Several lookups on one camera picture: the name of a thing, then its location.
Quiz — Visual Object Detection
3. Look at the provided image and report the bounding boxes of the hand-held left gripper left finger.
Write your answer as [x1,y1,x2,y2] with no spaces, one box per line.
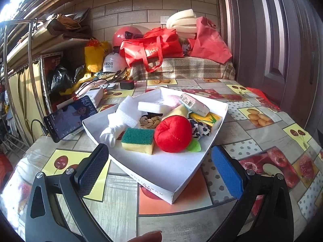
[25,143,109,242]

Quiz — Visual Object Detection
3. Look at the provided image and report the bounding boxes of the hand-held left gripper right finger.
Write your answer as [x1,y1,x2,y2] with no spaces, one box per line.
[211,145,294,242]

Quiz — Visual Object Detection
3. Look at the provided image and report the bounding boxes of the black white print scrunchie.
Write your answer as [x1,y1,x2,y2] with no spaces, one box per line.
[188,119,214,139]

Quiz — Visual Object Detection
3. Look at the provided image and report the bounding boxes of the green yellow scouring sponge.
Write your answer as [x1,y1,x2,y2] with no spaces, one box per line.
[121,128,155,155]

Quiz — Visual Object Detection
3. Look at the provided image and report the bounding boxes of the yellow green packet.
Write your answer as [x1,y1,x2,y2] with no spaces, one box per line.
[189,112,222,126]

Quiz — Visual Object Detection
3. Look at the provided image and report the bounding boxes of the white cardboard box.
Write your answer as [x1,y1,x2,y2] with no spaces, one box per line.
[82,87,229,204]

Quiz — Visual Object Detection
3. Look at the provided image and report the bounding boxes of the white foam sheet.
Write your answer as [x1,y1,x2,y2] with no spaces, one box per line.
[107,96,144,129]

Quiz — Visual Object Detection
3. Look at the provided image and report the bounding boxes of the red plush apple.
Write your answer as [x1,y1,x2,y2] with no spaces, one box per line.
[154,115,202,153]

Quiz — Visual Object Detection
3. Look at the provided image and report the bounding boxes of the beige braided knot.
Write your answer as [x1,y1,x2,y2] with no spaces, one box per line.
[139,115,162,129]

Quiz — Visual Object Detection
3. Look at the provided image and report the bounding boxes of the tissue packet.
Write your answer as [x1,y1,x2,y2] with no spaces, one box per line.
[179,93,210,116]

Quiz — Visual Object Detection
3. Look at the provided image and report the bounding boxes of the white sponge block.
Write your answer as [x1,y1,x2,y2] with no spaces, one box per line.
[137,101,172,115]

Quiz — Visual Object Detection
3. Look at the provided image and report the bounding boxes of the pink plush ball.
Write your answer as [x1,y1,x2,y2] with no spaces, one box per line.
[164,94,182,106]

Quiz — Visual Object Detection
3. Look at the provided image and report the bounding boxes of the person's left hand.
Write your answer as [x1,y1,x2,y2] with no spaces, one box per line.
[127,230,163,242]

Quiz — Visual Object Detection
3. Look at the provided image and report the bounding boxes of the fruit print tablecloth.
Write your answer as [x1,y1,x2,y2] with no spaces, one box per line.
[0,78,323,242]

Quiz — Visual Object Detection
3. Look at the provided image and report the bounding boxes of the black smartphone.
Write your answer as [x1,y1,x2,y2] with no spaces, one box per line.
[43,95,99,143]

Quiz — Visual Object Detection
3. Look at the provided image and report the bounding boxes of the small white box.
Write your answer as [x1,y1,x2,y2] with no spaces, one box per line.
[83,87,105,107]

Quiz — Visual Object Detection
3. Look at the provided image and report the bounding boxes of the flat red plastic bag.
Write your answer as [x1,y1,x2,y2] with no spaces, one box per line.
[246,87,280,113]

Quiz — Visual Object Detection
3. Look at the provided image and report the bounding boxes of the black charger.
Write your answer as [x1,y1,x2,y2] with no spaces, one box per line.
[119,80,135,90]

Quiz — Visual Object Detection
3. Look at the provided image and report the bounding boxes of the black plastic bag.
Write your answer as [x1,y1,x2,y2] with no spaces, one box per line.
[49,66,76,96]

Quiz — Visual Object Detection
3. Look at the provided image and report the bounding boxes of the yellow curtain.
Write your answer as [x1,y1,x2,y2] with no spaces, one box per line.
[7,60,51,144]

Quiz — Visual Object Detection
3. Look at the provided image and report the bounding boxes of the white helmet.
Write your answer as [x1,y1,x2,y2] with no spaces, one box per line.
[102,52,129,73]

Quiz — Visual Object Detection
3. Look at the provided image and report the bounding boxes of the plaid cloth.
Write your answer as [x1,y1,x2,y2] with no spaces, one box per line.
[129,57,236,81]

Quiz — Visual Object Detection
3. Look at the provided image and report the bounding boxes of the yellow bag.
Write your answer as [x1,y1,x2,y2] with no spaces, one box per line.
[84,38,113,73]

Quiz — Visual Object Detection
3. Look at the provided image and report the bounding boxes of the red cloth bag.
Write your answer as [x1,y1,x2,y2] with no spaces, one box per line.
[188,16,233,64]

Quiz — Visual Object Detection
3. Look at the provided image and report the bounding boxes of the brown wooden door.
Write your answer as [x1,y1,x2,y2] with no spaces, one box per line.
[214,0,323,137]

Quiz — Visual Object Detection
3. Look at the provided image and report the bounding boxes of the pink helmet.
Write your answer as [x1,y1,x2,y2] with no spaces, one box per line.
[112,26,150,48]

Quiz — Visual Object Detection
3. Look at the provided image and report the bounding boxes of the brown bags on shelf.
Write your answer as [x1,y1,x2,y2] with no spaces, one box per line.
[47,7,92,39]

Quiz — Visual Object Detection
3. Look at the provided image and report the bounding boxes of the rolled white foam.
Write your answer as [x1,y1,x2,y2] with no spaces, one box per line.
[166,8,202,39]

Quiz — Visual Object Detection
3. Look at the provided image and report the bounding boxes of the black phone cable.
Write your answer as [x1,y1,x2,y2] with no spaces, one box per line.
[31,118,48,144]

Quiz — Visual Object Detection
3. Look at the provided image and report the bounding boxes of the chrome rack rail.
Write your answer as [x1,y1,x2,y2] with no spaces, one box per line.
[0,13,58,142]

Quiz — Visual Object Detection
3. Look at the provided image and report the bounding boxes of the glossy red bag with handles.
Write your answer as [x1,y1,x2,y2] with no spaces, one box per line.
[119,27,185,73]

